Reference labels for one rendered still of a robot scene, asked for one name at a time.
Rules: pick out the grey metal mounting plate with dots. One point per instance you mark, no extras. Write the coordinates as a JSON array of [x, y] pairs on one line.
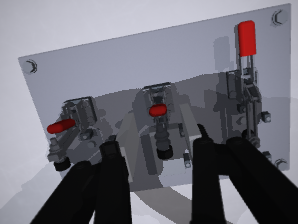
[[194, 58]]

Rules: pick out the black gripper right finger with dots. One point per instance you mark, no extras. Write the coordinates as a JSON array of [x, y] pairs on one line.
[[270, 196]]

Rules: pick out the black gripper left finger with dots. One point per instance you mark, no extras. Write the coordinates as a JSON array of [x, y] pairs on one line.
[[81, 191]]

